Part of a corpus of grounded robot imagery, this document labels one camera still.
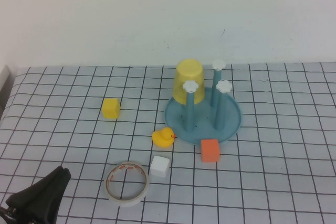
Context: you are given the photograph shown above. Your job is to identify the yellow rubber duck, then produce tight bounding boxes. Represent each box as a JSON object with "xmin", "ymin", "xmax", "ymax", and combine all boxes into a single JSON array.
[{"xmin": 152, "ymin": 126, "xmax": 177, "ymax": 150}]

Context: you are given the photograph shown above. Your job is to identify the white side ledge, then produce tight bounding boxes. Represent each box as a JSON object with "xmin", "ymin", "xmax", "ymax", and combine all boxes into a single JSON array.
[{"xmin": 0, "ymin": 65, "xmax": 17, "ymax": 110}]

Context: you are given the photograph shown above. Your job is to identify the white tape roll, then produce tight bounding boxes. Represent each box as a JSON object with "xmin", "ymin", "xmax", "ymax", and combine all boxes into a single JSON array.
[{"xmin": 105, "ymin": 161, "xmax": 151, "ymax": 207}]

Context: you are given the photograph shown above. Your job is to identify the white cube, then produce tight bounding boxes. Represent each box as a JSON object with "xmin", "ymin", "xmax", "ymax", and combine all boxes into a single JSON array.
[{"xmin": 150, "ymin": 155, "xmax": 171, "ymax": 179}]

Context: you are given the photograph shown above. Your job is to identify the yellow cube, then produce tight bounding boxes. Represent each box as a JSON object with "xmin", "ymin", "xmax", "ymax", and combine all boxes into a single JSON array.
[{"xmin": 101, "ymin": 98, "xmax": 121, "ymax": 120}]

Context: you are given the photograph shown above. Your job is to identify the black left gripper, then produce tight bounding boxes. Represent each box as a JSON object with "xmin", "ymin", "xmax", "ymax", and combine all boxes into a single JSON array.
[{"xmin": 0, "ymin": 166, "xmax": 72, "ymax": 224}]

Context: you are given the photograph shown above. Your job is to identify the blue cup stand white caps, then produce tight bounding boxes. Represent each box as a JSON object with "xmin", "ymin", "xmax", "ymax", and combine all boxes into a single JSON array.
[{"xmin": 164, "ymin": 59, "xmax": 243, "ymax": 146}]

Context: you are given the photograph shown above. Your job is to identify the orange cube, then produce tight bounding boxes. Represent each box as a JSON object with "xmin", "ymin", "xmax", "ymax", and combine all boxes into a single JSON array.
[{"xmin": 200, "ymin": 138, "xmax": 221, "ymax": 163}]

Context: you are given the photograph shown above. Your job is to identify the yellow plastic cup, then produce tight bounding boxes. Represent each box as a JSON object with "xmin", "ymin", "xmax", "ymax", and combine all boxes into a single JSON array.
[{"xmin": 172, "ymin": 58, "xmax": 206, "ymax": 105}]

